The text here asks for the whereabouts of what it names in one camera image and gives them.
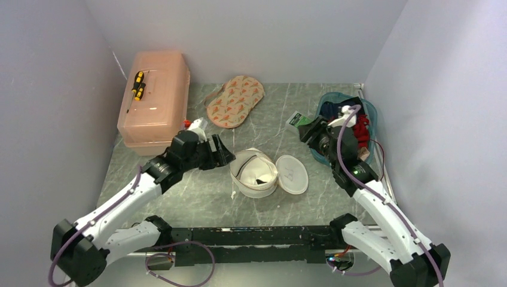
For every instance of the yellow black screwdriver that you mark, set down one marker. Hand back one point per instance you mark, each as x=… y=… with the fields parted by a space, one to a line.
x=138 y=80
x=137 y=94

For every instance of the patterned beige oven mitt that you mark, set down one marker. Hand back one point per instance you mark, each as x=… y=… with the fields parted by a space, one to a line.
x=229 y=107

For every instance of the navy blue cloth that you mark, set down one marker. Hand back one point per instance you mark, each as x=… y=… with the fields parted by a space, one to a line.
x=330 y=110

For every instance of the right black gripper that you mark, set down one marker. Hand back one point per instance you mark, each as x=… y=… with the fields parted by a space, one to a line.
x=311 y=130

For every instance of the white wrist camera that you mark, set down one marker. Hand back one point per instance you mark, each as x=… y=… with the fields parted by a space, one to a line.
x=347 y=117
x=197 y=126

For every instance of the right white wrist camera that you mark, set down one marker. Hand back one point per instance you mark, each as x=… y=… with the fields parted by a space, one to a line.
x=347 y=117

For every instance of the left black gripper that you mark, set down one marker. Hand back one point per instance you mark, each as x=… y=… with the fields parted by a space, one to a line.
x=223 y=155

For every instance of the white mesh laundry bag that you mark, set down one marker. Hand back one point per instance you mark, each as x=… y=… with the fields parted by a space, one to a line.
x=257 y=175

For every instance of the teal plastic basket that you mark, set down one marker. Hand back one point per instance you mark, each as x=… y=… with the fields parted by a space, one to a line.
x=370 y=112

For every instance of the green white small box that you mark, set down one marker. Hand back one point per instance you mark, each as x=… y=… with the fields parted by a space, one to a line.
x=295 y=120

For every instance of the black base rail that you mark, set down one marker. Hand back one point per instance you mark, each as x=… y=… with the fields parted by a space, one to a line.
x=312 y=244

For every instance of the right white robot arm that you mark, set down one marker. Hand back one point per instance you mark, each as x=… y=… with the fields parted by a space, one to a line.
x=404 y=252

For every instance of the beige pink cloth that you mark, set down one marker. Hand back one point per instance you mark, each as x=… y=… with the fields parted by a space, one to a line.
x=363 y=153

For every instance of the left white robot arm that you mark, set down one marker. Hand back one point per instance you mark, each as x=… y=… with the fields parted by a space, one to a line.
x=84 y=248

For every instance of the red cloth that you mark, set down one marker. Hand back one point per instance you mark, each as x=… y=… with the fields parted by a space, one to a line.
x=361 y=132

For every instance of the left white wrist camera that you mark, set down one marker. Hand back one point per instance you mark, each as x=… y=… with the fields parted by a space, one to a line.
x=197 y=126

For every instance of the pink plastic storage box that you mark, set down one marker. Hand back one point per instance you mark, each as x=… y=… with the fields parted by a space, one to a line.
x=153 y=121

